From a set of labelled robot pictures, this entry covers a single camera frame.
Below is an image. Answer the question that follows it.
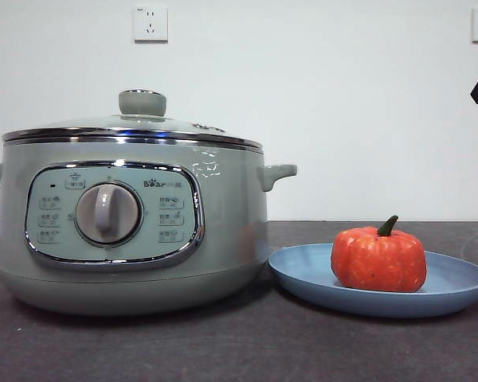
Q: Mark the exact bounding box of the pale green electric steamer pot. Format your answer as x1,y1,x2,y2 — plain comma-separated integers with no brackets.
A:
0,135,298,318

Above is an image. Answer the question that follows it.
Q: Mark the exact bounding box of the blue round plate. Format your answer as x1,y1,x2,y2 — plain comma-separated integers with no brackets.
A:
267,243,478,319

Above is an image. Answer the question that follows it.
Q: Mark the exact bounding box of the orange pumpkin with green stem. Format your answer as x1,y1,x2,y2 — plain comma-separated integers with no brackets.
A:
329,215,428,294

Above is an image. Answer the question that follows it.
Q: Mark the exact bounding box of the glass lid with green knob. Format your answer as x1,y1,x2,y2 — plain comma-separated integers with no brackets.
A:
2,89,261,145

